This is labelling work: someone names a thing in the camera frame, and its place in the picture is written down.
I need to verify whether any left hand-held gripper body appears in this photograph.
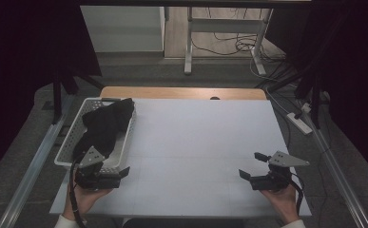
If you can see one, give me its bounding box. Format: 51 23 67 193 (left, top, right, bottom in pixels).
73 145 123 192

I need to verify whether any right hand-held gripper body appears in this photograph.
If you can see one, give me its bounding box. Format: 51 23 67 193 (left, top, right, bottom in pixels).
249 150 310 193

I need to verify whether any white perforated plastic basket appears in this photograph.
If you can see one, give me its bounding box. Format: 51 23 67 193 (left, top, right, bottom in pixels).
53 97 137 176

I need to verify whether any dark navy knit vest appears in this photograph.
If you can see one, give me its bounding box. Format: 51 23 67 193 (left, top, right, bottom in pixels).
72 98 136 162

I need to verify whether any person's left hand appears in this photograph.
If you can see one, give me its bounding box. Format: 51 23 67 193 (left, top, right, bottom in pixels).
63 181 113 222

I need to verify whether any person's right hand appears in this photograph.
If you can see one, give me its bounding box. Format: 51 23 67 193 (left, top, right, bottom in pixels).
261 184 300 224

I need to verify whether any white power strip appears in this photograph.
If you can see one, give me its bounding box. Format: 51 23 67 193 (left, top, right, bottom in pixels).
286 112 313 136

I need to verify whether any white table cover board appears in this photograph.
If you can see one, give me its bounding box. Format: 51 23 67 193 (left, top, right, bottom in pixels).
48 98 313 219

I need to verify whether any black metal stand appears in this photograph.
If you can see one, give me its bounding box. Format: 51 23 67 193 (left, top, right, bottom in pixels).
266 63 332 129
51 63 105 124

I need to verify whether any wooden table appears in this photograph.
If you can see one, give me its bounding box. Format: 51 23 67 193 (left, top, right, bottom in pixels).
99 85 267 101

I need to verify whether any dark curtain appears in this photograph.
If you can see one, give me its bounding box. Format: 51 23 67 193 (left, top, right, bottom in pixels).
0 0 103 185
265 0 368 188

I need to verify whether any white cabinet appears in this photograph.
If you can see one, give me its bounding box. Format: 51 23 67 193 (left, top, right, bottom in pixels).
80 5 166 53

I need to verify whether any black overhead bar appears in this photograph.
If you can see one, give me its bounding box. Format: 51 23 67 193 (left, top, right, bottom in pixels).
76 0 313 8

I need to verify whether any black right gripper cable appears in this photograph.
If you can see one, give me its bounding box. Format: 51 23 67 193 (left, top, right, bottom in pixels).
287 174 305 217

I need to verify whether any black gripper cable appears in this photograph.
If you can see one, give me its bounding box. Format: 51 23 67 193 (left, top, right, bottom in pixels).
287 174 305 217
68 160 88 228

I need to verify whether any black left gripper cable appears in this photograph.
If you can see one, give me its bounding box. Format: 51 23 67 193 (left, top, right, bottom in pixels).
68 160 88 228

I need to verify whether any aluminium floor rail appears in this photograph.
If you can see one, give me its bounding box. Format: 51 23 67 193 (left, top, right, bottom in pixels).
299 101 368 228
0 94 75 228

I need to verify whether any tangle of black floor cables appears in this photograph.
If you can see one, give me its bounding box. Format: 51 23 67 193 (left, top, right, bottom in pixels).
190 7 300 93

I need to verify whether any white metal desk frame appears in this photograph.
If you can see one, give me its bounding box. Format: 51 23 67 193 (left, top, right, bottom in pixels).
184 7 275 76

